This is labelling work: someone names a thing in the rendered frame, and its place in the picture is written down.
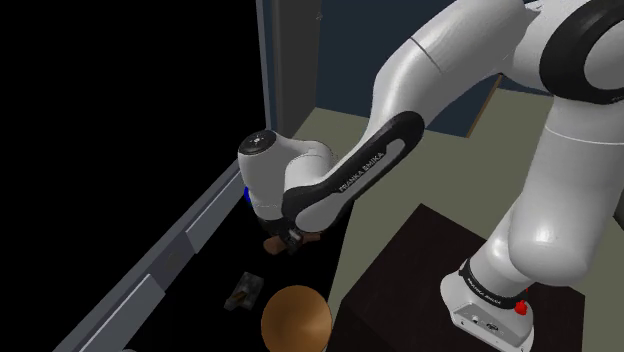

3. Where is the dark robot stand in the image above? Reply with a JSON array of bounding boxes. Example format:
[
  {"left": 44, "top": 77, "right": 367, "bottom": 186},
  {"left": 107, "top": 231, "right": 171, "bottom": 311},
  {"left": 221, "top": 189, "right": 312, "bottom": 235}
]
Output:
[{"left": 325, "top": 203, "right": 587, "bottom": 352}]

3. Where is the brown wooden block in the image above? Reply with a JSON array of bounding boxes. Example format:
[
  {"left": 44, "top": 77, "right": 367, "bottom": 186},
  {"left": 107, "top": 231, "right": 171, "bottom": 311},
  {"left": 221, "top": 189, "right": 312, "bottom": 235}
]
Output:
[{"left": 263, "top": 232, "right": 323, "bottom": 256}]

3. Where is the brown round bowl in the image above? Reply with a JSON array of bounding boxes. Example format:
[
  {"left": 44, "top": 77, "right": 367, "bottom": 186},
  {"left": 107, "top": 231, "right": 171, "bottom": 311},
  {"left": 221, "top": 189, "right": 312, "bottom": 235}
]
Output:
[{"left": 260, "top": 284, "right": 334, "bottom": 352}]

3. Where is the grey door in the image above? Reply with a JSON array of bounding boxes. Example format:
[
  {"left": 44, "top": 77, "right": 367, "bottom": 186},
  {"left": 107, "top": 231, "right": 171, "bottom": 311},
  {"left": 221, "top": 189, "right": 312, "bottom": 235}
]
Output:
[{"left": 255, "top": 0, "right": 324, "bottom": 143}]

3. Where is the grey drawer cabinet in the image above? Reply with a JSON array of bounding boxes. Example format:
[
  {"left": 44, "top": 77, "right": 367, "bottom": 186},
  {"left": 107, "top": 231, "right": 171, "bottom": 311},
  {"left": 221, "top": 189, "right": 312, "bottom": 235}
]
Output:
[{"left": 52, "top": 159, "right": 245, "bottom": 352}]

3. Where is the dark grey box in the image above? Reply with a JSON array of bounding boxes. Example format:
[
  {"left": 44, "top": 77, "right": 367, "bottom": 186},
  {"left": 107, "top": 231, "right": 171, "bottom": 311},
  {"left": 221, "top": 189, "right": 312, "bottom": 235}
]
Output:
[{"left": 223, "top": 271, "right": 265, "bottom": 312}]

